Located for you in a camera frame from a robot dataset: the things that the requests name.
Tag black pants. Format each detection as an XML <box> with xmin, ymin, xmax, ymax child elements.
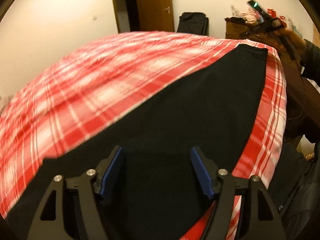
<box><xmin>6</xmin><ymin>44</ymin><xmax>268</xmax><ymax>239</ymax></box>

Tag person's right hand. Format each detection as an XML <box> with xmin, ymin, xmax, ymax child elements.
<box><xmin>269</xmin><ymin>28</ymin><xmax>306</xmax><ymax>58</ymax></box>

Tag clutter on dresser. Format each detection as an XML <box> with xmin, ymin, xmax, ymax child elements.
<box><xmin>231</xmin><ymin>5</ymin><xmax>297</xmax><ymax>31</ymax></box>

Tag brown wooden dresser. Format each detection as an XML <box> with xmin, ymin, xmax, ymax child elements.
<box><xmin>225</xmin><ymin>17</ymin><xmax>271</xmax><ymax>44</ymax></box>

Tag black bag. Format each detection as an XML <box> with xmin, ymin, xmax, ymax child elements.
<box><xmin>177</xmin><ymin>12</ymin><xmax>209</xmax><ymax>36</ymax></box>

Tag brown wooden door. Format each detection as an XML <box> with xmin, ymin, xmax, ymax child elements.
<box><xmin>137</xmin><ymin>0</ymin><xmax>174</xmax><ymax>32</ymax></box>

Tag red plaid bed sheet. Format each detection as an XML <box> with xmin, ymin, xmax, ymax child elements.
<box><xmin>1</xmin><ymin>31</ymin><xmax>286</xmax><ymax>239</ymax></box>

